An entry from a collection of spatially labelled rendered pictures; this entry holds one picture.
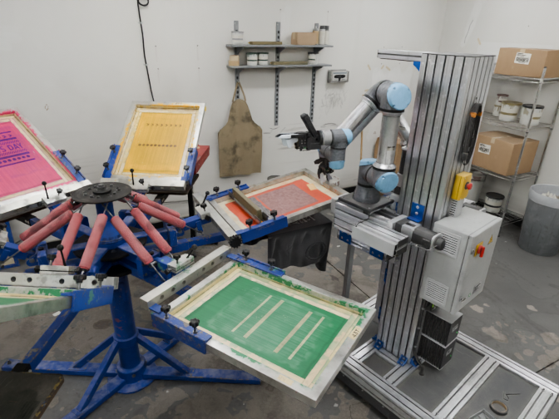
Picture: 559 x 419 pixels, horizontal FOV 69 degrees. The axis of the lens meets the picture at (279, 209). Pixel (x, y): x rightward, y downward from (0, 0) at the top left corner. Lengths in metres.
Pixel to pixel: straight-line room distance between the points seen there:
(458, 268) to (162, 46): 3.28
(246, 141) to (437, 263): 2.91
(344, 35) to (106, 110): 2.77
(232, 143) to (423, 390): 3.10
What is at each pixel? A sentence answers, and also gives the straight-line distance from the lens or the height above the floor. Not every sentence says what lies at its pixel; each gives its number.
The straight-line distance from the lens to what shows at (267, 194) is 2.81.
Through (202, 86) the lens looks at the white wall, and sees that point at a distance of 4.43.
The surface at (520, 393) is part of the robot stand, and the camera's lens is 2.95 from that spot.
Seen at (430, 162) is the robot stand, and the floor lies 1.52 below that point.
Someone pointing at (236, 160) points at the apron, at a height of 0.72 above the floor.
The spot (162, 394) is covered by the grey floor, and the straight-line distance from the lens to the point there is 2.89.
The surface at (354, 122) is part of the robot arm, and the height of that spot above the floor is 1.70.
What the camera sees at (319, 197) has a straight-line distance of 2.70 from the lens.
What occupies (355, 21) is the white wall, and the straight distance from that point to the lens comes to 5.27.
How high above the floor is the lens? 2.13
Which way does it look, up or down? 24 degrees down
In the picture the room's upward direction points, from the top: 2 degrees clockwise
